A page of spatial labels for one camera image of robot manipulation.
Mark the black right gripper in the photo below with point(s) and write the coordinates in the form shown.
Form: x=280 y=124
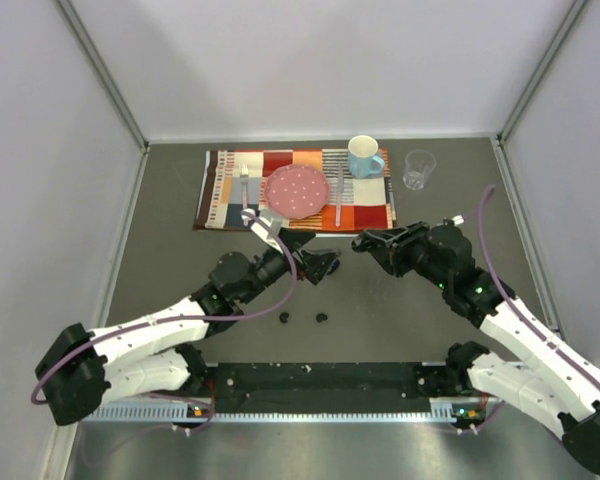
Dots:
x=394 y=245

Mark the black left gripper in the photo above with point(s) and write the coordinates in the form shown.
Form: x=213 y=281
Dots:
x=315 y=263

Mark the glossy black charging case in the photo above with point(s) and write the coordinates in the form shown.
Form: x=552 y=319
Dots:
x=334 y=267

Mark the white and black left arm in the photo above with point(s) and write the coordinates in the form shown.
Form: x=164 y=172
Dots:
x=155 y=340

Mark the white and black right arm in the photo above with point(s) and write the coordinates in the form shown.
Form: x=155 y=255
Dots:
x=520 y=330

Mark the pink dotted plate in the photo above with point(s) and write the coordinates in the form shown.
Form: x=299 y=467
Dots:
x=296 y=192

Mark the light blue mug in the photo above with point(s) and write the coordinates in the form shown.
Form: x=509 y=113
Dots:
x=364 y=157

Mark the clear drinking glass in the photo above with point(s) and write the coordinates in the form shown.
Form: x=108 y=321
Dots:
x=419 y=165

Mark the colourful patchwork placemat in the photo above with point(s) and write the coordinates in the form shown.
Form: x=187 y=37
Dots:
x=366 y=204

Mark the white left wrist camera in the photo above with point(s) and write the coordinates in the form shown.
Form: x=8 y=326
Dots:
x=265 y=225

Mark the knife with pink handle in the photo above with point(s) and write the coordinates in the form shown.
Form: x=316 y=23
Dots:
x=339 y=196

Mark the fork with pink handle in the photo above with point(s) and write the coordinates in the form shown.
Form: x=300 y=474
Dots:
x=244 y=179

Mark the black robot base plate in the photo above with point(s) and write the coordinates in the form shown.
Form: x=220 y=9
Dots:
x=332 y=388

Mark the aluminium frame rail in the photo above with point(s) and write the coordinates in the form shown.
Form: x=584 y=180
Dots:
x=330 y=391

